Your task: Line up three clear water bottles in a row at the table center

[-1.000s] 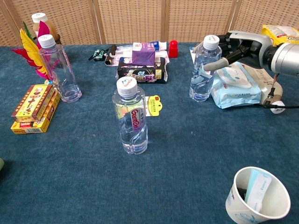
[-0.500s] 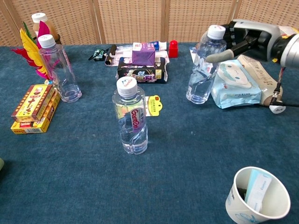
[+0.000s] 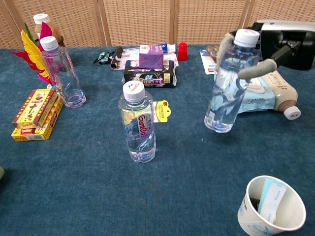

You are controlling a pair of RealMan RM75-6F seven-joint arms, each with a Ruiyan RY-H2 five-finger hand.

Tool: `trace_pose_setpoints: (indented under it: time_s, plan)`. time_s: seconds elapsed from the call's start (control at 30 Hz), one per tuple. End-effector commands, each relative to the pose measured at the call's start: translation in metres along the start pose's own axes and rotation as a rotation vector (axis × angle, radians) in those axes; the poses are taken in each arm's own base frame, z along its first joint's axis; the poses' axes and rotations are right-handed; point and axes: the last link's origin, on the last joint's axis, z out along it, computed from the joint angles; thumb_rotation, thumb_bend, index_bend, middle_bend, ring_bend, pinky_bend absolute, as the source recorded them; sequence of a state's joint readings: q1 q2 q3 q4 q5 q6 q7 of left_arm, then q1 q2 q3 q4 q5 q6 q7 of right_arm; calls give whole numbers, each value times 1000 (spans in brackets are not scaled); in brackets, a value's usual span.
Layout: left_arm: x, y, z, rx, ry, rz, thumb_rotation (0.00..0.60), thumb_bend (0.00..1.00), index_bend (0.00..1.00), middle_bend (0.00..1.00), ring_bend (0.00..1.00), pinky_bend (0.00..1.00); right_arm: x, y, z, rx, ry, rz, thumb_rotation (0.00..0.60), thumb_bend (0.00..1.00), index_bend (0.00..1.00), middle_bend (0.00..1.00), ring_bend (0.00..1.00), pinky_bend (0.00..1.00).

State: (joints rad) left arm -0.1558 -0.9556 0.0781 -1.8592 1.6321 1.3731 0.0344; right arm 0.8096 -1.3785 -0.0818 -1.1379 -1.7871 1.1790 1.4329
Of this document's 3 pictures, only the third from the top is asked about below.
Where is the purple small box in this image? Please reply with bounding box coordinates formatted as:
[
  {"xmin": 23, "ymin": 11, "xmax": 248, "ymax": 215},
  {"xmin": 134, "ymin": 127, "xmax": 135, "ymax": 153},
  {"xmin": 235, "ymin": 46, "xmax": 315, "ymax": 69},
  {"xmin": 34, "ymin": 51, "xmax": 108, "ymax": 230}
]
[{"xmin": 139, "ymin": 50, "xmax": 164, "ymax": 70}]

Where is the white paper cup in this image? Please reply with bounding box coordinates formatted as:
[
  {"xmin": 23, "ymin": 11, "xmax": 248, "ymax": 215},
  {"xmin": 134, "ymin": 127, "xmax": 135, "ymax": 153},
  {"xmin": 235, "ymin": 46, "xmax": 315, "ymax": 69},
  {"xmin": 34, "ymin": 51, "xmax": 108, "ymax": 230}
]
[{"xmin": 237, "ymin": 175, "xmax": 307, "ymax": 236}]

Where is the light blue wet wipes pack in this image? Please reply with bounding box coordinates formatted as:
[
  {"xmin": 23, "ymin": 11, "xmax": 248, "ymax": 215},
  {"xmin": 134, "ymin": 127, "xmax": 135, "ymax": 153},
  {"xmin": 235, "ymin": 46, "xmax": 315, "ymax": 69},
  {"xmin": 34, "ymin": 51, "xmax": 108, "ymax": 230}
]
[{"xmin": 213, "ymin": 70, "xmax": 276, "ymax": 114}]

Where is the woven bamboo folding screen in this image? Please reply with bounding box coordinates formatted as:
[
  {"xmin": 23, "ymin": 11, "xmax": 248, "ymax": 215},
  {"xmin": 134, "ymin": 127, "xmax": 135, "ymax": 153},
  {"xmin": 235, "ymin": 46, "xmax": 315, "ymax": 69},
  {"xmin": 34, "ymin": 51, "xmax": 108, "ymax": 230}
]
[{"xmin": 0, "ymin": 0, "xmax": 315, "ymax": 50}]

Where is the green tag with black cord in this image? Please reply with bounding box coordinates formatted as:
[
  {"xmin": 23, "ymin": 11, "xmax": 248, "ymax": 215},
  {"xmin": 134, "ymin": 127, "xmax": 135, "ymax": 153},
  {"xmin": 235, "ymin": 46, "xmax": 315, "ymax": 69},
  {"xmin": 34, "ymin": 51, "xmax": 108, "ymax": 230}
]
[{"xmin": 93, "ymin": 51, "xmax": 116, "ymax": 65}]

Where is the grey-tipped silver right robot hand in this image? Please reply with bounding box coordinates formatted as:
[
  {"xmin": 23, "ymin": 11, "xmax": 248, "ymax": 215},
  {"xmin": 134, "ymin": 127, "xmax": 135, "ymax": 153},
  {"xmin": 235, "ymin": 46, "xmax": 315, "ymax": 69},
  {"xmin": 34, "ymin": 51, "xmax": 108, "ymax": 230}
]
[{"xmin": 216, "ymin": 19, "xmax": 315, "ymax": 80}]

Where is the blue white toothpaste box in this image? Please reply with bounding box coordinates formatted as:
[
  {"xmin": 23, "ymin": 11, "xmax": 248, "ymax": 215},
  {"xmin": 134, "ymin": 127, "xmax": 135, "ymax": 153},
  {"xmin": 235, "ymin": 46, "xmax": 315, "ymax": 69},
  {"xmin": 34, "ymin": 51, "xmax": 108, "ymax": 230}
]
[{"xmin": 140, "ymin": 43, "xmax": 177, "ymax": 54}]

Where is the yellow blister pack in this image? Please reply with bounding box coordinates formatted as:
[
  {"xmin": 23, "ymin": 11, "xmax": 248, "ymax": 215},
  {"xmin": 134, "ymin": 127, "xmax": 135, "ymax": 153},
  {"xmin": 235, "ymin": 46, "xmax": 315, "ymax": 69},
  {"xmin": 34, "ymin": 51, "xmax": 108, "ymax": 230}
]
[{"xmin": 152, "ymin": 99, "xmax": 172, "ymax": 123}]

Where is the colourful feather shuttlecock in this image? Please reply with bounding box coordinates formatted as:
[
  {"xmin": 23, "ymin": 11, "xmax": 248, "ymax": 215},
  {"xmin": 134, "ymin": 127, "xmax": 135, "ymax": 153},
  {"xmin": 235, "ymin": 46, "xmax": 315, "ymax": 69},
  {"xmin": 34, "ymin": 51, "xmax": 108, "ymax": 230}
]
[{"xmin": 11, "ymin": 22, "xmax": 60, "ymax": 86}]

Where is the red yellow spice box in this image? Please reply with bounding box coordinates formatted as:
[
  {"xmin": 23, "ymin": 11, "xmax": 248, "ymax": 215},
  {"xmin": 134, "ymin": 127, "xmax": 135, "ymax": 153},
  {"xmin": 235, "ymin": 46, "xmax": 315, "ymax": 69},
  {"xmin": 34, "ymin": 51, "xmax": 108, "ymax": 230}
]
[{"xmin": 11, "ymin": 88, "xmax": 59, "ymax": 129}]

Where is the yellow flat box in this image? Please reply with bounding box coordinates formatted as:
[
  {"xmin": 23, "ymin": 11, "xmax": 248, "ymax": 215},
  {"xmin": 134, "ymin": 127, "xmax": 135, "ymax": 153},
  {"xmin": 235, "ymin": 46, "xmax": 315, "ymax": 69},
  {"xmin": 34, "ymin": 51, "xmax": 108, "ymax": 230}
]
[{"xmin": 11, "ymin": 95, "xmax": 64, "ymax": 142}]

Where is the brown tea bottle white cap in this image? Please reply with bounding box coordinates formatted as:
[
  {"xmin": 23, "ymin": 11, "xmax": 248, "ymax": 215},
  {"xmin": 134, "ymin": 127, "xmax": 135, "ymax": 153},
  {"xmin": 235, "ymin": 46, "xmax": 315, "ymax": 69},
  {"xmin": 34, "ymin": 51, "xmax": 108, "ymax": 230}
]
[{"xmin": 33, "ymin": 13, "xmax": 62, "ymax": 47}]

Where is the black sanitary pad pack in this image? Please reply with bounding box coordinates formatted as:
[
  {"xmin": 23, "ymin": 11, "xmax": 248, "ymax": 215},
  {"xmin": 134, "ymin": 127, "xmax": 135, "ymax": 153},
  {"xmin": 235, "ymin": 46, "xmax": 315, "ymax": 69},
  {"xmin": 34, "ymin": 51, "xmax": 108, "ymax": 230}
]
[{"xmin": 122, "ymin": 60, "xmax": 178, "ymax": 89}]

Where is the clear unlabelled water bottle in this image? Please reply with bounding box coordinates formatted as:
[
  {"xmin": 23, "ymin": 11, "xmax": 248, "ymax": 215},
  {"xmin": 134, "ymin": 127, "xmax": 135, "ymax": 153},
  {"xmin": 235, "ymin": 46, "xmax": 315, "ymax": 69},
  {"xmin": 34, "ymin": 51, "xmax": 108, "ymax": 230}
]
[{"xmin": 39, "ymin": 36, "xmax": 87, "ymax": 109}]

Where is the small red plastic cap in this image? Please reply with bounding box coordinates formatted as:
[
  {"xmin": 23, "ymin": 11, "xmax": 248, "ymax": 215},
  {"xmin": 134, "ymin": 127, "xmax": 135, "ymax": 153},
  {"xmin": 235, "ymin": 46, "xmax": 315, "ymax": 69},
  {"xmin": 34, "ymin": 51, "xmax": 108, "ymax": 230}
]
[{"xmin": 177, "ymin": 42, "xmax": 189, "ymax": 61}]

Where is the beige milk tea bottle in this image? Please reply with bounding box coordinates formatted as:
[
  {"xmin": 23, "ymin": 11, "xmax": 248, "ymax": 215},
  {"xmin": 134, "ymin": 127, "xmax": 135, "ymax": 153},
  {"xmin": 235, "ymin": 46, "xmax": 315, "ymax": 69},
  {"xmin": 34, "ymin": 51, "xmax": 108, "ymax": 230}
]
[{"xmin": 255, "ymin": 70, "xmax": 302, "ymax": 120}]

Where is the blue white sachet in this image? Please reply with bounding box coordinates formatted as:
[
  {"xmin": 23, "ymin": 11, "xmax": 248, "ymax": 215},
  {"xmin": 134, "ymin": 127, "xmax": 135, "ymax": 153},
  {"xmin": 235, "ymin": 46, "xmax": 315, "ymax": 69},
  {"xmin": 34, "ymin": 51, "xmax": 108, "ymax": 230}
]
[{"xmin": 258, "ymin": 178, "xmax": 287, "ymax": 223}]

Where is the clear water bottle red label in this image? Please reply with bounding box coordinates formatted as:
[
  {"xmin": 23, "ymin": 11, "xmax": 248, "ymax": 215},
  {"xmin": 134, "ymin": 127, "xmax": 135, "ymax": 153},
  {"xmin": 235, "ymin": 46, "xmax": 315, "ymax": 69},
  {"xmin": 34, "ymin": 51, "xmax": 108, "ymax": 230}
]
[
  {"xmin": 118, "ymin": 80, "xmax": 157, "ymax": 163},
  {"xmin": 204, "ymin": 29, "xmax": 261, "ymax": 134}
]

